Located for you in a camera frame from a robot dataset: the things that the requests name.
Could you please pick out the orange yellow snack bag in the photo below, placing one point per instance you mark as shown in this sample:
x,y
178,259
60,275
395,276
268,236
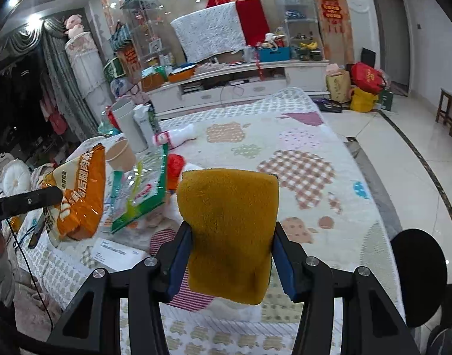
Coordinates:
x,y
82,183

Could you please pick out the blue storage basket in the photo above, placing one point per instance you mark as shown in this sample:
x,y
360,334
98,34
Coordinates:
x,y
274,54

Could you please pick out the grey thermos bottle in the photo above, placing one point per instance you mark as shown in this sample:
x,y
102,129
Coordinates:
x,y
122,111

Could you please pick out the green white milk carton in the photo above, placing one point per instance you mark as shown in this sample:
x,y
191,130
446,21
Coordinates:
x,y
145,117

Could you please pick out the white pink yogurt bottle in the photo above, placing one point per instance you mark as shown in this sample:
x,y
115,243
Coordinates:
x,y
173,138

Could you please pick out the brown paper cup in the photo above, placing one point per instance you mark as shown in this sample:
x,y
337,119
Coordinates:
x,y
120,156

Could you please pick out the patchwork quilted table cover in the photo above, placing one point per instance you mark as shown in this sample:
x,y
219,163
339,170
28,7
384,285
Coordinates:
x,y
324,205

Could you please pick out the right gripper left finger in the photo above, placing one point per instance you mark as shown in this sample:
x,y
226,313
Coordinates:
x,y
91,324

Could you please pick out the red cloth on TV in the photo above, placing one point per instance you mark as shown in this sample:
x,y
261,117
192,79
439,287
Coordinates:
x,y
253,21

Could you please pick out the white quilted TV cover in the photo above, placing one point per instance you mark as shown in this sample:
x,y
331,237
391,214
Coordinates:
x,y
208,32

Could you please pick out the white TV cabinet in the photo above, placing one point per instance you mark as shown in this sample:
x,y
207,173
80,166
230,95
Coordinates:
x,y
240,84

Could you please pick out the black trash bin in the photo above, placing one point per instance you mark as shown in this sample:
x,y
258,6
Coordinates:
x,y
422,272

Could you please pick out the white Escitalopram tablet box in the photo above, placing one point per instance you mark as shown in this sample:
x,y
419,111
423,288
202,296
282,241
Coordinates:
x,y
118,257

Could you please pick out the green plastic snack bag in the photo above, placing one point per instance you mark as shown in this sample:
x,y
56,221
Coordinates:
x,y
139,191

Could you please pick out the red gift bag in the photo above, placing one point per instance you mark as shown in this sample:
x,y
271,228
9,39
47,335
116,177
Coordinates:
x,y
367,78

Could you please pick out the cardboard gift box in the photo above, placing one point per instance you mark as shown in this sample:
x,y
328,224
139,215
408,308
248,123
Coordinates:
x,y
339,86

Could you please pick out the red plastic wrapper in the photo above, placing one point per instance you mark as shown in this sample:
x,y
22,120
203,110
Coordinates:
x,y
174,167

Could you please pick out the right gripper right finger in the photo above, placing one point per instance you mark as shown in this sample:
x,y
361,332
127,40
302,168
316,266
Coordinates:
x,y
371,324

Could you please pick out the brown wooden stool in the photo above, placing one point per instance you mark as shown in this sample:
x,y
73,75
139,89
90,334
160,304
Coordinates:
x,y
444,110

